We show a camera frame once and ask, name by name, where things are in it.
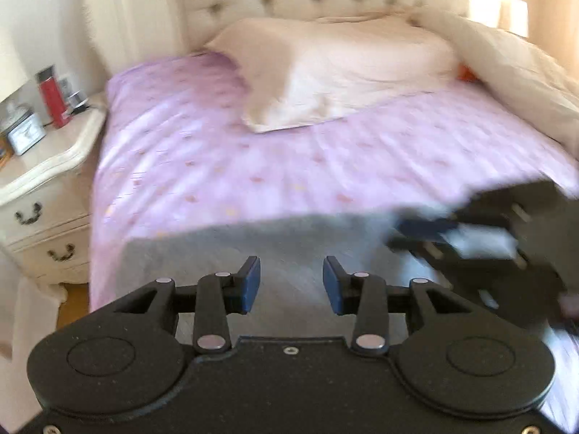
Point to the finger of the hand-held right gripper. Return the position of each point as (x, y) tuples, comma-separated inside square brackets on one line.
[(427, 228), (416, 249)]

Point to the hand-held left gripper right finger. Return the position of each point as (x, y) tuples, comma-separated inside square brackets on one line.
[(334, 282)]

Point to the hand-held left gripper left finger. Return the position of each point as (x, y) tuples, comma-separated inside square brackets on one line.
[(249, 282)]

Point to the grey speckled pants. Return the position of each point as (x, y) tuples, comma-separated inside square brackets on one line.
[(280, 244)]

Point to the bed with pink sheet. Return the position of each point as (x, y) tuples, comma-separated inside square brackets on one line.
[(217, 167)]

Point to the orange object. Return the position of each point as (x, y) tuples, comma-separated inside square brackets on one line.
[(466, 73)]

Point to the cream duvet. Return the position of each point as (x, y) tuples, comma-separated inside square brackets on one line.
[(515, 72)]

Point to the cream pillow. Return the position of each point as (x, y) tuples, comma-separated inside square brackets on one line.
[(343, 72)]

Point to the cream lamp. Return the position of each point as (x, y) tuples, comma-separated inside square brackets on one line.
[(514, 18)]

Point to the cream nightstand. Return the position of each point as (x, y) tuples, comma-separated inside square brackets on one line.
[(40, 181)]

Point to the small grey charger device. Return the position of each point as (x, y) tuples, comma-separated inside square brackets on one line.
[(78, 101)]

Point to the red bottle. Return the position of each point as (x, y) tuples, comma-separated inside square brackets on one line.
[(53, 99)]

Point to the white curtain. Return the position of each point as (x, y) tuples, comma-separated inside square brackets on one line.
[(131, 13)]

